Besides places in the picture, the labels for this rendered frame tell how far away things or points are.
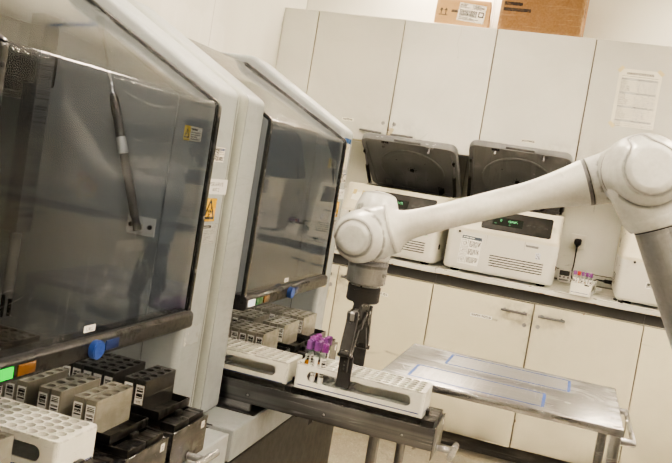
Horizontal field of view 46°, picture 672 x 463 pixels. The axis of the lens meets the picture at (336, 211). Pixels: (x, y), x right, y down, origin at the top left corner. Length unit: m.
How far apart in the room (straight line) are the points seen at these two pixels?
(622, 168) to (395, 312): 2.76
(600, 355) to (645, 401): 0.29
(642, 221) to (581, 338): 2.54
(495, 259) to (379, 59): 1.31
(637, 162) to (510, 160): 2.79
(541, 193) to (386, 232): 0.35
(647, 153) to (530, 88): 2.88
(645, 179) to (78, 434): 1.03
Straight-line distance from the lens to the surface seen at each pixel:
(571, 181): 1.70
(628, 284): 4.03
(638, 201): 1.50
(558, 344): 4.05
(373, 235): 1.52
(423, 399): 1.74
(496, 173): 4.35
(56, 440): 1.24
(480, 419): 4.15
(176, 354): 1.60
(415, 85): 4.42
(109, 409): 1.40
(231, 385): 1.85
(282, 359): 1.83
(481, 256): 4.04
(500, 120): 4.33
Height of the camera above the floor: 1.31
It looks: 3 degrees down
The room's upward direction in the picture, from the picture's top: 9 degrees clockwise
